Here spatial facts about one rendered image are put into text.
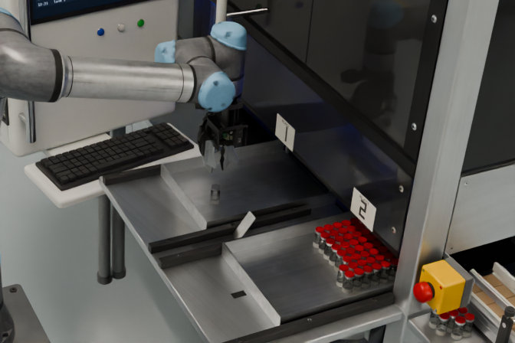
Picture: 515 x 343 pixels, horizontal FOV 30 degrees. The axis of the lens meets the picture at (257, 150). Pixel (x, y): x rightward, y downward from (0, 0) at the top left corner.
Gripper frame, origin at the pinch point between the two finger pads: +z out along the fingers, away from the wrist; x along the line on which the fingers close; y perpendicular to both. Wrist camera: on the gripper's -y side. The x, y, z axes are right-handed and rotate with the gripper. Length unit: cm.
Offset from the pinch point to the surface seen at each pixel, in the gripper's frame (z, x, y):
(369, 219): -3.2, 18.7, 34.9
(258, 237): 7.6, 1.5, 19.5
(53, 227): 99, -3, -120
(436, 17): -52, 19, 43
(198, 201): 10.1, -3.4, -1.1
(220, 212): 10.1, -0.4, 4.7
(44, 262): 99, -12, -101
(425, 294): -2, 16, 59
